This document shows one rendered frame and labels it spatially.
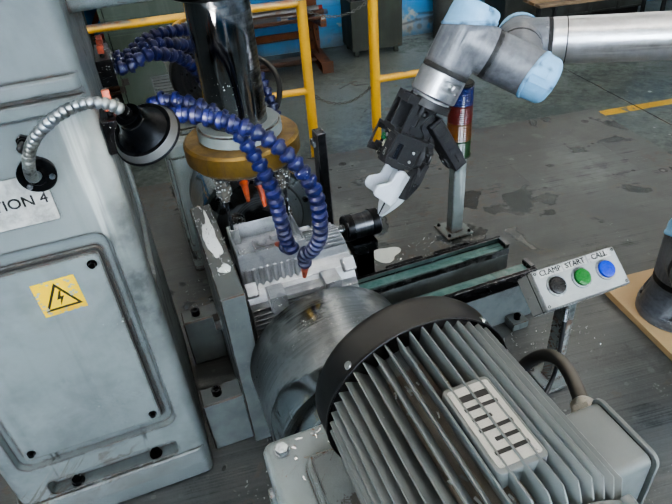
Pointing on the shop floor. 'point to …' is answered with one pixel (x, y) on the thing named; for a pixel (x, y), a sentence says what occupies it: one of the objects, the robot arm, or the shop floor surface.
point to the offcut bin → (355, 23)
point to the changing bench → (572, 3)
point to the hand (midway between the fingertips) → (386, 209)
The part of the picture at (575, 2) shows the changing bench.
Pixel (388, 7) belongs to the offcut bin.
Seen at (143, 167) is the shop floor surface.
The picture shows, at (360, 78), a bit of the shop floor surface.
